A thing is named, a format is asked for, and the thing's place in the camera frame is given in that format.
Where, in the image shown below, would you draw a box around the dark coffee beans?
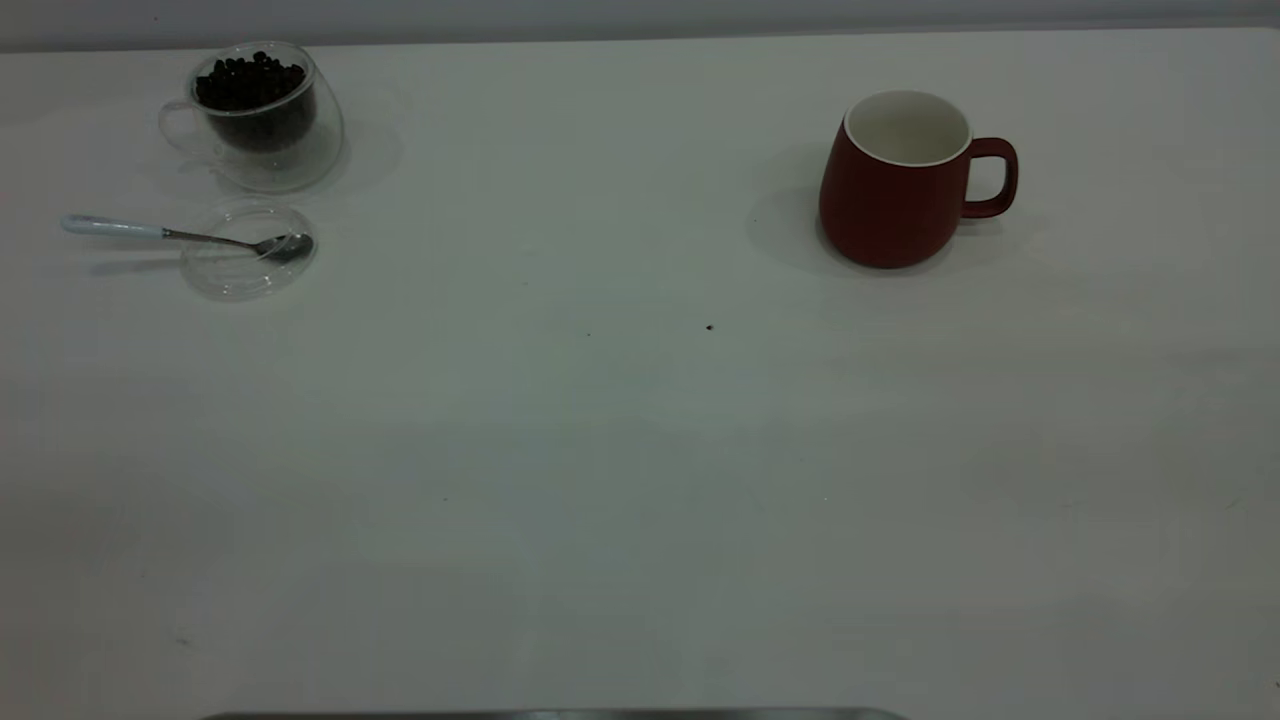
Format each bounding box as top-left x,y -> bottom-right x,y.
195,50 -> 317,153

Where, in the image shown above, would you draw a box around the red ceramic mug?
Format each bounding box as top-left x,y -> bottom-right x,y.
819,90 -> 1020,269

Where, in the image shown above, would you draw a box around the clear glass cup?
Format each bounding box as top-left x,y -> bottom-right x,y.
158,40 -> 346,194

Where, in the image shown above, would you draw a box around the spoon with pale blue handle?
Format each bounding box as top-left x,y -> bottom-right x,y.
62,214 -> 315,266

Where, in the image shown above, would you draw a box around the clear round glass lid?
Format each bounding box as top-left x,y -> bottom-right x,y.
180,200 -> 319,301

